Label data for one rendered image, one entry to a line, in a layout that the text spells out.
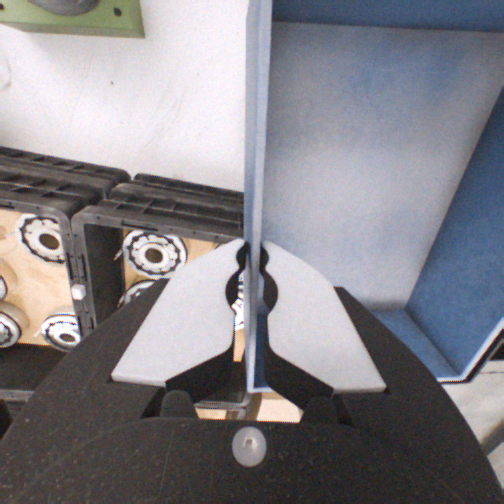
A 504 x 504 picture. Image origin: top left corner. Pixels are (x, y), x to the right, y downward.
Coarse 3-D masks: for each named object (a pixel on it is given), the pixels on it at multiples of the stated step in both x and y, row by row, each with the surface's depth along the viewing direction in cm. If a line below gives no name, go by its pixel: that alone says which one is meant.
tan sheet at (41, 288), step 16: (0, 224) 41; (16, 240) 42; (0, 256) 44; (16, 256) 44; (16, 272) 45; (32, 272) 46; (48, 272) 46; (64, 272) 46; (16, 288) 47; (32, 288) 47; (48, 288) 48; (64, 288) 48; (16, 304) 49; (32, 304) 49; (48, 304) 49; (64, 304) 50; (32, 320) 51; (32, 336) 53
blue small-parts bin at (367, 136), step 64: (256, 0) 7; (320, 0) 10; (384, 0) 10; (448, 0) 9; (256, 64) 8; (320, 64) 13; (384, 64) 13; (448, 64) 14; (256, 128) 9; (320, 128) 15; (384, 128) 15; (448, 128) 15; (256, 192) 10; (320, 192) 17; (384, 192) 17; (448, 192) 17; (256, 256) 11; (320, 256) 19; (384, 256) 20; (448, 256) 18; (256, 320) 13; (384, 320) 22; (448, 320) 18; (256, 384) 16
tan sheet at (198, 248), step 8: (128, 232) 43; (192, 240) 44; (152, 248) 45; (192, 248) 45; (200, 248) 45; (208, 248) 45; (192, 256) 46; (128, 272) 47; (136, 272) 47; (128, 280) 48; (128, 288) 49; (240, 328) 56; (240, 336) 57; (240, 344) 58; (240, 352) 60; (240, 360) 61
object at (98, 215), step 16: (96, 208) 32; (112, 208) 33; (80, 224) 31; (112, 224) 31; (144, 224) 32; (160, 224) 32; (176, 224) 33; (192, 224) 34; (208, 224) 35; (80, 240) 32; (208, 240) 33; (224, 240) 33; (80, 256) 33; (80, 272) 35; (96, 320) 39; (208, 400) 52; (224, 400) 53
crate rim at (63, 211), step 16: (0, 192) 30; (0, 208) 30; (16, 208) 30; (32, 208) 30; (48, 208) 30; (64, 208) 31; (64, 224) 31; (64, 240) 32; (64, 256) 33; (80, 304) 37; (80, 336) 41
